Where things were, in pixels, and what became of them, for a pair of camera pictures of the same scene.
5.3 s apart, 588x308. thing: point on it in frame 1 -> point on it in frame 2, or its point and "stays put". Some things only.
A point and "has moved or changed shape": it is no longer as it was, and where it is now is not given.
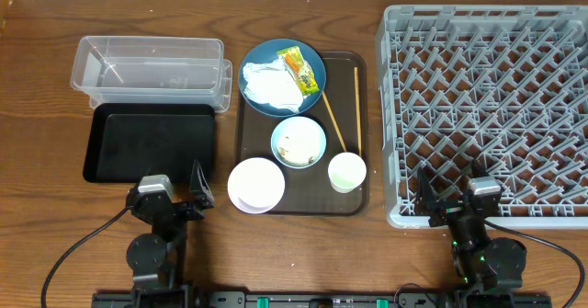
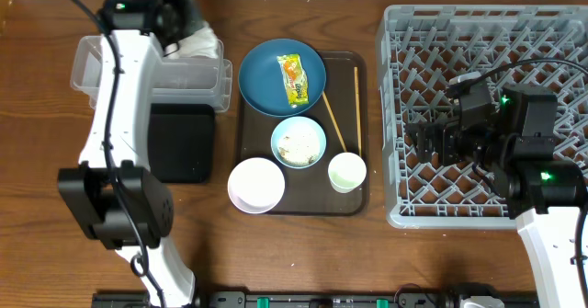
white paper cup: [346, 172] stays put
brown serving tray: [344, 113] stays put
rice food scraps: [299, 145] stays put
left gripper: [202, 193] -> [191, 18]
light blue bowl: [299, 142] stays put
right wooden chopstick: [356, 85] stays put
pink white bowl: [256, 185] stays put
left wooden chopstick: [332, 114] stays put
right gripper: [448, 211] -> [446, 134]
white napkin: [273, 84] -> [203, 43]
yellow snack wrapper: [299, 69] has moved or changed shape
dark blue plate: [268, 52] stays put
